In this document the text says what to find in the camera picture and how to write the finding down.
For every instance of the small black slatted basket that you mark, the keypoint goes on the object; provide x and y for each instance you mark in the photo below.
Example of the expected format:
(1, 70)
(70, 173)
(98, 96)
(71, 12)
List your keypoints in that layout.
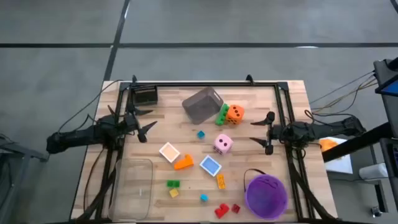
(145, 96)

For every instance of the yellow-orange toy brick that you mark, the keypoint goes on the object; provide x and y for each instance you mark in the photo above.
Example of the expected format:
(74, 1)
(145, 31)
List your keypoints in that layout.
(221, 182)

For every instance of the small green toy brick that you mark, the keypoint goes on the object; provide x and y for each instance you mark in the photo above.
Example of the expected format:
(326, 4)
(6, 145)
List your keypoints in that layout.
(173, 183)

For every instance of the blue playing card box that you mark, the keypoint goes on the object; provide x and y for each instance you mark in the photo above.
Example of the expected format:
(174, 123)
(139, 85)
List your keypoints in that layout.
(210, 165)

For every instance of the red stepped toy brick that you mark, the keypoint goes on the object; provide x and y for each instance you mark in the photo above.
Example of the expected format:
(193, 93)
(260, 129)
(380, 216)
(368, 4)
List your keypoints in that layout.
(221, 211)

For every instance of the dark equipment cabinet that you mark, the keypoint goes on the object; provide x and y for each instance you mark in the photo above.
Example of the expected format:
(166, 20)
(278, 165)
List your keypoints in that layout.
(392, 161)

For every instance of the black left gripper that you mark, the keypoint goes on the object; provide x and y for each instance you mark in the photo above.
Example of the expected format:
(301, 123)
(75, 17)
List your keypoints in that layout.
(132, 124)

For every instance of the small yellow toy brick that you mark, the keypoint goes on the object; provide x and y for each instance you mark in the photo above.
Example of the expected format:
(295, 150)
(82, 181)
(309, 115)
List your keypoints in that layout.
(173, 193)

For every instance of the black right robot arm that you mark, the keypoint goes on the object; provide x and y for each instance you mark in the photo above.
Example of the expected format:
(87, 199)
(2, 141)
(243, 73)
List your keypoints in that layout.
(326, 129)

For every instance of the grey translucent plastic bin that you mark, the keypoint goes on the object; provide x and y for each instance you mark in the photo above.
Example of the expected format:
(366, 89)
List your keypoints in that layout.
(202, 105)

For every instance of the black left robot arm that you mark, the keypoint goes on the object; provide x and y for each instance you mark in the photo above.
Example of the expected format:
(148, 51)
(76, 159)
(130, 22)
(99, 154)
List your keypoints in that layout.
(77, 137)

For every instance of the black aluminium rig frame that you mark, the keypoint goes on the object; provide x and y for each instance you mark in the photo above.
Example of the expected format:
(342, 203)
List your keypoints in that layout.
(174, 84)

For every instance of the blue screen monitor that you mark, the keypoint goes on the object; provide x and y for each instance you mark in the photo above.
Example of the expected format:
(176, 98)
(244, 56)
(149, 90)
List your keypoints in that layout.
(391, 88)

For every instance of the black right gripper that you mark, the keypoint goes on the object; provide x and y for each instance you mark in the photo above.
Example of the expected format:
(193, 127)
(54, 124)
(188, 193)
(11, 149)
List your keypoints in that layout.
(275, 133)

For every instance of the orange crumpled object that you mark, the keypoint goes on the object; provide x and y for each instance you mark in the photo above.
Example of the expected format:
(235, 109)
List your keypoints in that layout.
(329, 145)

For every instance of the grey side table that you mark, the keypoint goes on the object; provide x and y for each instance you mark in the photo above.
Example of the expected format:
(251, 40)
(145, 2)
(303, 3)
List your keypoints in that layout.
(37, 155)

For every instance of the white sheet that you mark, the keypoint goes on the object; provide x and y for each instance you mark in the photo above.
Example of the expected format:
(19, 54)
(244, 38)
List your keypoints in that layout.
(340, 163)

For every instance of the pink foam die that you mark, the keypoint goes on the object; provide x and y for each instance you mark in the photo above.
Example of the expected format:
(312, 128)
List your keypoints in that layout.
(223, 143)

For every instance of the orange angled toy brick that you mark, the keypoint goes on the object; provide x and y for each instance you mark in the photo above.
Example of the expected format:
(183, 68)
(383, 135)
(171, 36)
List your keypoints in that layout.
(183, 164)

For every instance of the white paper roll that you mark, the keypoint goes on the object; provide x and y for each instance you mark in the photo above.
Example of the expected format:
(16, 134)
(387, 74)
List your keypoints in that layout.
(373, 171)

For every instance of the small black device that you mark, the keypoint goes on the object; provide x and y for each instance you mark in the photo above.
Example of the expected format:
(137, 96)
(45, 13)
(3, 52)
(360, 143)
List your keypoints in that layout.
(376, 211)

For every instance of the black diagonal beam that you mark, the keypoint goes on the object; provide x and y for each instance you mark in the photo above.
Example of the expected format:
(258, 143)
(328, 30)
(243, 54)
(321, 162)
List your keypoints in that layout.
(357, 143)

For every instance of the dark grey monitor stand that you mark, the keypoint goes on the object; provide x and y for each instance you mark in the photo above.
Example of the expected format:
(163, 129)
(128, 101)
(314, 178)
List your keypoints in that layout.
(390, 112)

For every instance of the small teal toy cube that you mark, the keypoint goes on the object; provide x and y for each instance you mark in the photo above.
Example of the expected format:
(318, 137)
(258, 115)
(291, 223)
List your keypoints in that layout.
(201, 134)
(204, 198)

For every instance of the orange foam die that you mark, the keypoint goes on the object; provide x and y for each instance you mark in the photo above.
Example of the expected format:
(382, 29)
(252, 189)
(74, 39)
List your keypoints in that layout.
(234, 115)

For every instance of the small red toy brick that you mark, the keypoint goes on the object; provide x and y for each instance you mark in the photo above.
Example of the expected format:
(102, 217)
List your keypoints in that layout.
(235, 208)

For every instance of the long green toy brick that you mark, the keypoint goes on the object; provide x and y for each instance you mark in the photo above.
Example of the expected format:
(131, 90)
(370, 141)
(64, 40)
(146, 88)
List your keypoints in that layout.
(222, 115)

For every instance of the clear plastic tub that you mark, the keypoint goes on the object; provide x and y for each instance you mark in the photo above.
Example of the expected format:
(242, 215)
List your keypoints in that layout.
(133, 186)

